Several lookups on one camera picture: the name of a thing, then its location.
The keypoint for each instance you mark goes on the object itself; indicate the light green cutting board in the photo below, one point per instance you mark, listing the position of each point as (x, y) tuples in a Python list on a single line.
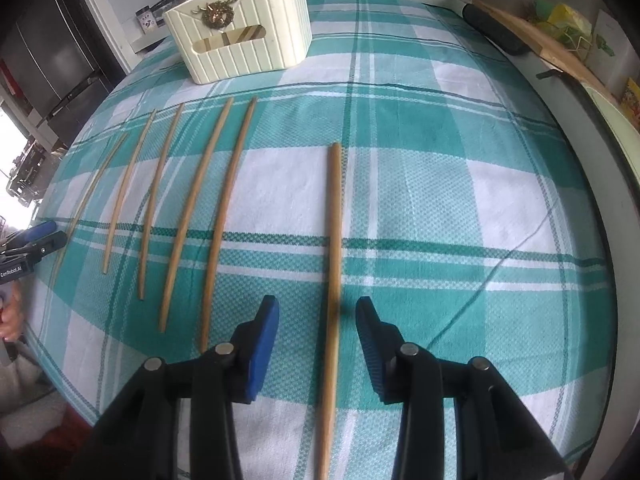
[(625, 135)]

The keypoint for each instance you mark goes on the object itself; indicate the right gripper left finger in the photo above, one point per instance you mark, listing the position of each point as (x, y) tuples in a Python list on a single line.
[(137, 435)]

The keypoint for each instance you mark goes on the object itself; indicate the white spice jar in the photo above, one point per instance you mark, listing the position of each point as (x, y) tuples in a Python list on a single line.
[(146, 19)]

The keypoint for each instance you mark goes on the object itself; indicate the teal white plaid tablecloth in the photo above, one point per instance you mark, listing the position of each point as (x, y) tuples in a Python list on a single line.
[(466, 219)]

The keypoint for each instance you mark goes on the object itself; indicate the dark grey refrigerator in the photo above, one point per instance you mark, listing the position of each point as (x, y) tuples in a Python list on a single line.
[(56, 57)]

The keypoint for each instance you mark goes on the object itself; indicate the green yellow bag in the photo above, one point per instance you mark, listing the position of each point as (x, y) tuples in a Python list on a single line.
[(569, 27)]

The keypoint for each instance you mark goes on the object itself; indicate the cream utensil holder box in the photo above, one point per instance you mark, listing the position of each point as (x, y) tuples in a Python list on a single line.
[(221, 39)]

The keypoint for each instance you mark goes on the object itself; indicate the yellow snack packet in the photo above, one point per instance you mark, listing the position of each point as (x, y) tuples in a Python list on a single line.
[(630, 102)]

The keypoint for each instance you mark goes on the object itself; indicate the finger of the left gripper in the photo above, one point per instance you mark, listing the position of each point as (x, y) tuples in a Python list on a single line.
[(35, 232), (26, 248)]

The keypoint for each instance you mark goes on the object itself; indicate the wooden cutting board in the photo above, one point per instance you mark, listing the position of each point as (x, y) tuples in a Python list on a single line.
[(547, 48)]

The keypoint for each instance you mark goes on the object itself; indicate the person's left hand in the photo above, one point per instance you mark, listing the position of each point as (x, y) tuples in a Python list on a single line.
[(12, 315)]

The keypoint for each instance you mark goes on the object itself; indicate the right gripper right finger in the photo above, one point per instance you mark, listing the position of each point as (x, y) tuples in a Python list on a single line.
[(497, 437)]

